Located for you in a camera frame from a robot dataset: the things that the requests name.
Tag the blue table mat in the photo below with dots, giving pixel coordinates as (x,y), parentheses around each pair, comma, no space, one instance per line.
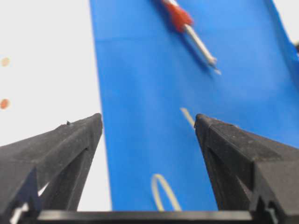
(153,83)

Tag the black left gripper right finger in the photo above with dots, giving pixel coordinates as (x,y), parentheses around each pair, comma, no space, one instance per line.
(248,171)

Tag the red-handled soldering iron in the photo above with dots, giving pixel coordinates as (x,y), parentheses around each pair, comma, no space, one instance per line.
(179,22)

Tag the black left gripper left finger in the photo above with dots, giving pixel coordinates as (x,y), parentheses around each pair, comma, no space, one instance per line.
(48,171)

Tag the white paper sheet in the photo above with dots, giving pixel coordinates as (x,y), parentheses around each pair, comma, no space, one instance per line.
(48,71)

